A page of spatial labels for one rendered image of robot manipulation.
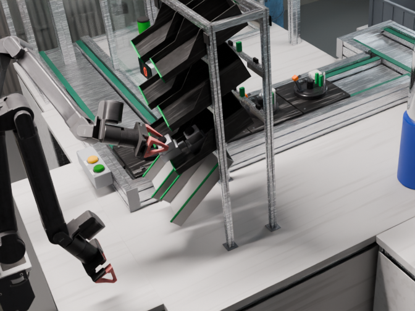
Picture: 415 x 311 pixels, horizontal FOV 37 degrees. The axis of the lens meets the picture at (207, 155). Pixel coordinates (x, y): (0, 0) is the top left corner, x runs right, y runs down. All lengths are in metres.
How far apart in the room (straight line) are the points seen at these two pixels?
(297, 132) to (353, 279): 0.65
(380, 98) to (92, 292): 1.46
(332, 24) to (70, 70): 3.02
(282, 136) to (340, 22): 3.32
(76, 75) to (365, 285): 1.74
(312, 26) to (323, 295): 3.76
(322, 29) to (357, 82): 2.75
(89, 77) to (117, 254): 1.23
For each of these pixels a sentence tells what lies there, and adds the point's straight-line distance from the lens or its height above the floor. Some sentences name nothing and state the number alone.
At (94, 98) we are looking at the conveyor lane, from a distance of 2.98.
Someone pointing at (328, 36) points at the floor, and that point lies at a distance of 5.50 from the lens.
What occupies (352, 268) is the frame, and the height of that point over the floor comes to 0.75.
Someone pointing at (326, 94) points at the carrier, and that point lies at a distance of 2.72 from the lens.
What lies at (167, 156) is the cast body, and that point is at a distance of 1.93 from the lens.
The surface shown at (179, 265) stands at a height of 0.86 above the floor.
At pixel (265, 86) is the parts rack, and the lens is 1.86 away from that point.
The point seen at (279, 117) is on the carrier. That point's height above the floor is 0.97.
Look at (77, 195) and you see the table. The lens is 2.48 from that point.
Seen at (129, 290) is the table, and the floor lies 0.86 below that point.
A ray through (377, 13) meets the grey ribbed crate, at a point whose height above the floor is 0.74.
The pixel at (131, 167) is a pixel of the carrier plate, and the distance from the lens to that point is 2.37.
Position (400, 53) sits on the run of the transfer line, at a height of 0.92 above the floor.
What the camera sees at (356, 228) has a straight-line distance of 2.21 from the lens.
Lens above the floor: 2.34
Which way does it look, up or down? 35 degrees down
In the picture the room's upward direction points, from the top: 6 degrees counter-clockwise
